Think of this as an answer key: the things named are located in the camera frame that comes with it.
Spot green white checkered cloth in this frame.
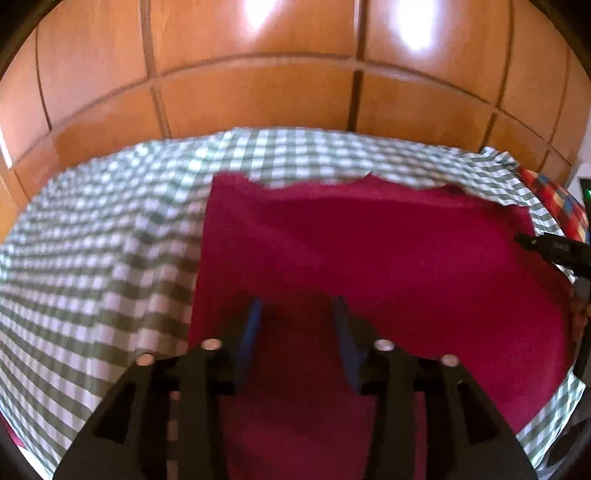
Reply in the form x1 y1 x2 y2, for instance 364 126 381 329
0 127 583 480

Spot colourful plaid cloth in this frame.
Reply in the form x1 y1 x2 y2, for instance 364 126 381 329
518 167 587 245

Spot wooden panelled wardrobe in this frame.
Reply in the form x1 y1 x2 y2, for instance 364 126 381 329
0 0 591 241

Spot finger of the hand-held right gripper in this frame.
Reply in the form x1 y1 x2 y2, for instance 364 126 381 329
514 232 591 269

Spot maroon embroidered shirt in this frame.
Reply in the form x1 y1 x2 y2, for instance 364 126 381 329
188 172 578 480

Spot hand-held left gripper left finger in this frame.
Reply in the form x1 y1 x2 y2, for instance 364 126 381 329
54 299 263 480

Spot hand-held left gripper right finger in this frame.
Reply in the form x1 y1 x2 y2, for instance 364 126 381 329
334 296 539 480

